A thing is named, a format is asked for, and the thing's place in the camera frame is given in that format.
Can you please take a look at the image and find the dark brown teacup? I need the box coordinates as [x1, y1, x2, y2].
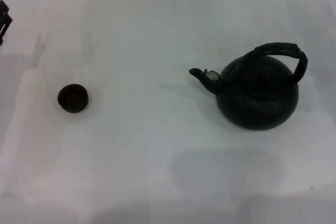
[57, 83, 90, 113]

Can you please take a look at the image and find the black round teapot with handle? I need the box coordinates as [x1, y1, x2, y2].
[188, 41, 308, 132]

